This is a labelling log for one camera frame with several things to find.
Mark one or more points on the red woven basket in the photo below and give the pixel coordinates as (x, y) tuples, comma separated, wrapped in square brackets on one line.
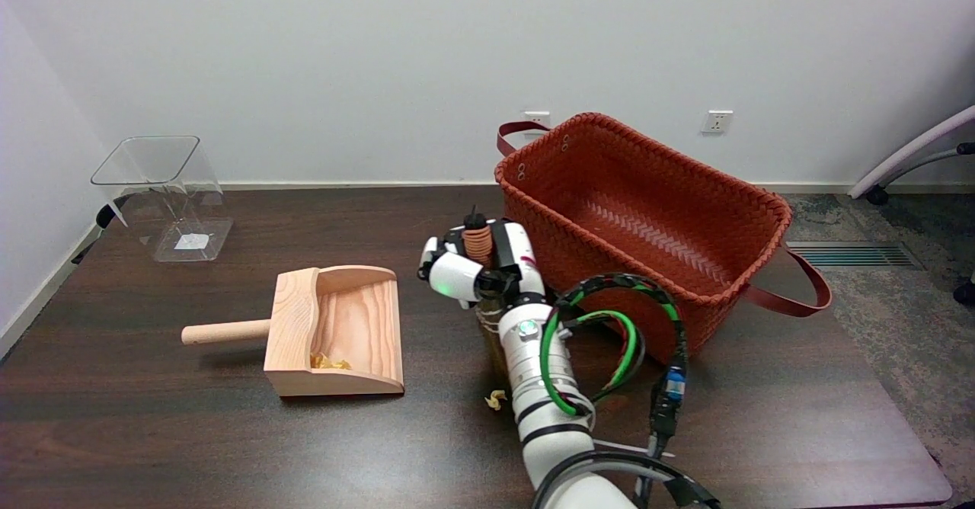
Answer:
[(685, 189)]

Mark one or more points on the clear plastic container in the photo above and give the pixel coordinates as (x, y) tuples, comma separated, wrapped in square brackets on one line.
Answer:
[(190, 242)]

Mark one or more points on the white wall outlet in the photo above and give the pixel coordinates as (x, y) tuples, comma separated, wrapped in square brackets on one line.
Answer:
[(537, 116), (717, 121)]

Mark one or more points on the wooden dustpan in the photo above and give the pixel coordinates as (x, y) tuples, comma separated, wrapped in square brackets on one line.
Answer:
[(354, 318)]

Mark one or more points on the office chair base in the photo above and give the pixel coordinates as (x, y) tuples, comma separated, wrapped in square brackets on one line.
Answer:
[(914, 151)]

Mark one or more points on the brown straw hand broom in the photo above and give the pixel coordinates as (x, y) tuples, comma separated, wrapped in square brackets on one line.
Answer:
[(478, 246)]

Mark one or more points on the metal floor vent grille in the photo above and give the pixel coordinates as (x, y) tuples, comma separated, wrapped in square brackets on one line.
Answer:
[(853, 255)]

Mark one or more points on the yellow paper ball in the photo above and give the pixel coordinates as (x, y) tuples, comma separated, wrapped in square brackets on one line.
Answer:
[(318, 360), (339, 363), (496, 399)]

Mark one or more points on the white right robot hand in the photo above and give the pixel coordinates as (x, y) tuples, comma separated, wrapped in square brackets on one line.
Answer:
[(453, 273)]

